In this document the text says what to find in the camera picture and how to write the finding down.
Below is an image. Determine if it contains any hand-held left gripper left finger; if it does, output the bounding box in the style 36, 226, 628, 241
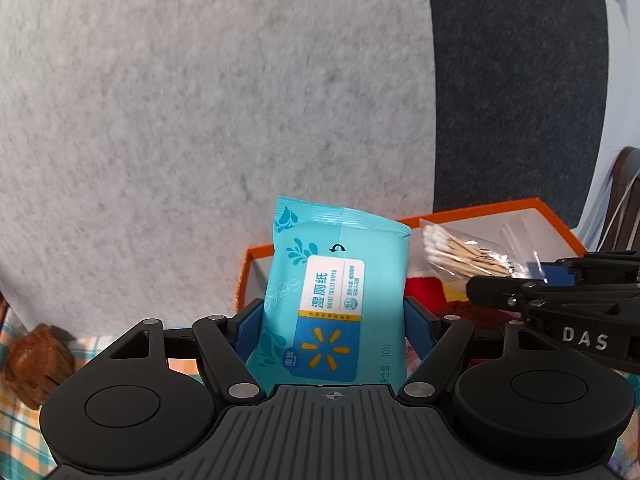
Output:
107, 300, 266, 403

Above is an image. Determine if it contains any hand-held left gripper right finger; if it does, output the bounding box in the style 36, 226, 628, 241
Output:
397, 296, 548, 406

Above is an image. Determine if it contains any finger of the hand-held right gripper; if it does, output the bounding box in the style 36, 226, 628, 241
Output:
542, 254, 640, 288
466, 275, 538, 311

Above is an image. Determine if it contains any red knitted cloth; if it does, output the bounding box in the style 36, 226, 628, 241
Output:
404, 276, 521, 328

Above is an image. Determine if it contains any orange box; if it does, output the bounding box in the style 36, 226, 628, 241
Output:
235, 197, 590, 361

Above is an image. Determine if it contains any clear bag of cotton swabs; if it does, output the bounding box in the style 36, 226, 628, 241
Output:
419, 207, 548, 281

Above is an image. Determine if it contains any light blue wet wipes pack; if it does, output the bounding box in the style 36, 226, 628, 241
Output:
248, 195, 412, 392

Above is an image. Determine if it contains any dark wooden chair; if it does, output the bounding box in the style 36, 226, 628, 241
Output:
602, 146, 640, 253

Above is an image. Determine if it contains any dark felt panel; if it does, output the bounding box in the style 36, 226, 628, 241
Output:
424, 0, 608, 228

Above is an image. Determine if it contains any carved wooden holder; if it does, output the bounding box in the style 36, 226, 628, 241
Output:
4, 324, 77, 410

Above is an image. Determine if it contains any grey felt panel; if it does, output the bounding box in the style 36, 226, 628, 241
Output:
0, 0, 436, 356

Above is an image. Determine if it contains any plaid tablecloth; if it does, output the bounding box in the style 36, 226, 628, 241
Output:
0, 305, 640, 480

